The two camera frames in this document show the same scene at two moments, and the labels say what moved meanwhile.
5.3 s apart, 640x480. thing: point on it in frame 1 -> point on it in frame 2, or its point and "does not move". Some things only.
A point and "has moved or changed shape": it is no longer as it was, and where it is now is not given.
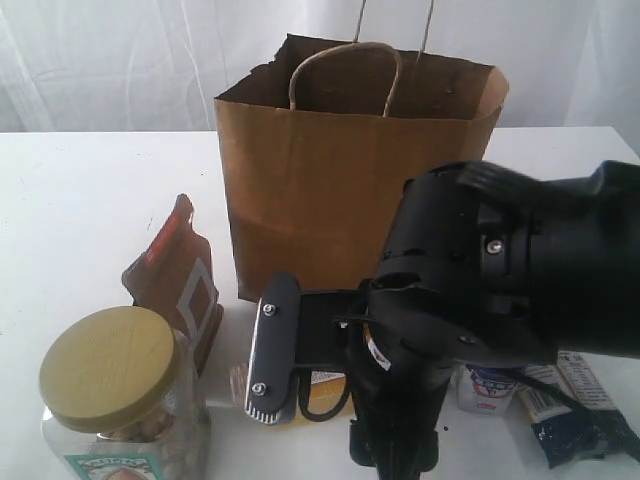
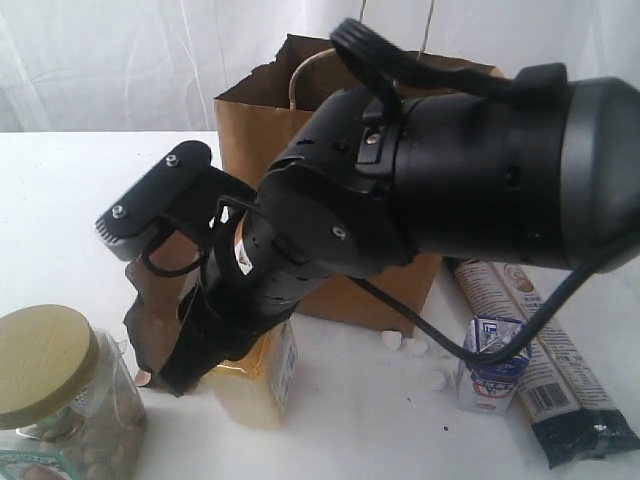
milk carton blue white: [485, 389] does not move
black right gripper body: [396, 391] -> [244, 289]
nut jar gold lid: [122, 399] -> [49, 359]
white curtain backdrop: [152, 66] does not move
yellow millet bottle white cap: [325, 390] has moved or changed shape
